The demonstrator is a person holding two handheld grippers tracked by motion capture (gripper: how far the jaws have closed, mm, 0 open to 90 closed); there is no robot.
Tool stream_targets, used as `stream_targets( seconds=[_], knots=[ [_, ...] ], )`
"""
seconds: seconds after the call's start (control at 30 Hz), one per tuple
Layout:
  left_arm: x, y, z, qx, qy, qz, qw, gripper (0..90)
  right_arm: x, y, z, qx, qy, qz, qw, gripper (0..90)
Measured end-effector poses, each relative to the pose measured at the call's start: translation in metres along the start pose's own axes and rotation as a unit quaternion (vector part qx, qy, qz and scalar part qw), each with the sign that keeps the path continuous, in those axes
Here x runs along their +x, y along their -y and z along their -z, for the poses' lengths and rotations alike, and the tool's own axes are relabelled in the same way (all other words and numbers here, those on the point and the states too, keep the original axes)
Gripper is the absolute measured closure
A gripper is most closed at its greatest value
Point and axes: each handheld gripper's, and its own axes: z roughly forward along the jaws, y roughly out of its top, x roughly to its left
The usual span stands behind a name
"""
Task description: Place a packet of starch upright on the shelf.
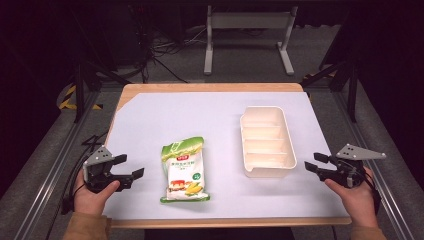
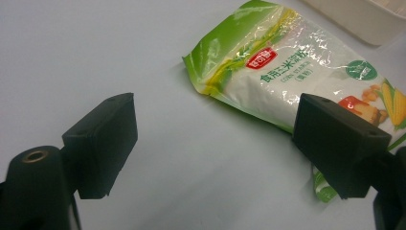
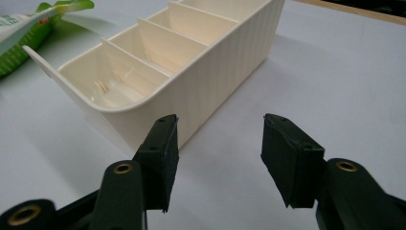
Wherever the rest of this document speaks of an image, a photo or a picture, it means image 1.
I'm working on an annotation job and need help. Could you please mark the black metal stand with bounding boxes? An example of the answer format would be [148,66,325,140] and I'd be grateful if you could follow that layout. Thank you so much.
[300,59,360,124]
[73,59,132,124]

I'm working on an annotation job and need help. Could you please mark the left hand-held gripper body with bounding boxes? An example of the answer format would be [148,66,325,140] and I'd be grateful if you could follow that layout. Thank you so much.
[82,145,135,194]

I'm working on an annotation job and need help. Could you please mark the aluminium rail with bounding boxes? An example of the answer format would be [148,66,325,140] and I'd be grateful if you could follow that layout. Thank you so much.
[13,89,102,240]
[332,90,416,240]

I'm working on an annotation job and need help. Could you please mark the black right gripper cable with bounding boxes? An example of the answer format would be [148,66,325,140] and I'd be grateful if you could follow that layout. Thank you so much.
[364,168,382,216]

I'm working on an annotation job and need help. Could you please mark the yellow and black hazard tape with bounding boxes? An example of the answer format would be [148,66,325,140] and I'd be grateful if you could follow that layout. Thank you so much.
[58,84,104,111]

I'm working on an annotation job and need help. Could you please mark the white metal desk frame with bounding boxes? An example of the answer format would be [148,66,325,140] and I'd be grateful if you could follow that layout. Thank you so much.
[203,4,299,76]

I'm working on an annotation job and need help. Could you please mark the white divided plastic container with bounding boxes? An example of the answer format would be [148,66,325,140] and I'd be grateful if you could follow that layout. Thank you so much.
[239,105,298,179]

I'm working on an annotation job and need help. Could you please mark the white table mat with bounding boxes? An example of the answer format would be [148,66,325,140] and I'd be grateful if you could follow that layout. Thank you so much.
[102,91,350,221]

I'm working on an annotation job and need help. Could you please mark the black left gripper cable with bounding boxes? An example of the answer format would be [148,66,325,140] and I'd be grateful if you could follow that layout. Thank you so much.
[60,132,109,216]

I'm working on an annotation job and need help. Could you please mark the green and white starch bag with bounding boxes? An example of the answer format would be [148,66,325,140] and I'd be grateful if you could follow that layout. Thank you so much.
[160,135,211,205]

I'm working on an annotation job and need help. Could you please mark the person's left hand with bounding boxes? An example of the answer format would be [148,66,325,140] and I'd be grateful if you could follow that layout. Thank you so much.
[72,169,121,217]

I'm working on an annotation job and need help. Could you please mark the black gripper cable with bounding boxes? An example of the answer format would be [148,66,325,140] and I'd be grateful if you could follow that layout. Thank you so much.
[364,168,382,216]
[60,132,109,216]

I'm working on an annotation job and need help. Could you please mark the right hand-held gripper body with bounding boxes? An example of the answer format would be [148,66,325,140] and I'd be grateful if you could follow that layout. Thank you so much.
[317,143,387,190]

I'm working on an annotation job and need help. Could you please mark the black floor cables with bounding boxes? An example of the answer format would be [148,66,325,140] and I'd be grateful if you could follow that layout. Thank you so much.
[131,4,209,84]

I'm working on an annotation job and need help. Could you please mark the person's right hand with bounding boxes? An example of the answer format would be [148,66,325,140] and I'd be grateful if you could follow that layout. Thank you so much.
[324,166,380,230]

